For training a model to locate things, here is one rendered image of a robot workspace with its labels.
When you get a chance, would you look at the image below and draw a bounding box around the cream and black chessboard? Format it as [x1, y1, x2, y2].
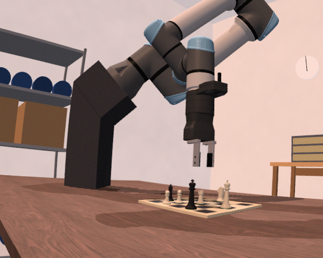
[138, 196, 262, 218]

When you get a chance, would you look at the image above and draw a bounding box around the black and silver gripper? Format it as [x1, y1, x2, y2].
[183, 72, 228, 167]

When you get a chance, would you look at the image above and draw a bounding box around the white pawn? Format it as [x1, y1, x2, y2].
[175, 190, 183, 203]
[163, 190, 171, 204]

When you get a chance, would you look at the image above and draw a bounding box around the white chess rook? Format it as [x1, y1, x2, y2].
[196, 190, 205, 204]

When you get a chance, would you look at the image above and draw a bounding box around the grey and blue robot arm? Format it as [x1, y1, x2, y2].
[107, 0, 279, 105]

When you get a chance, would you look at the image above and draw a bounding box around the white chess piece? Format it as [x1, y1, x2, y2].
[220, 180, 231, 209]
[217, 187, 224, 202]

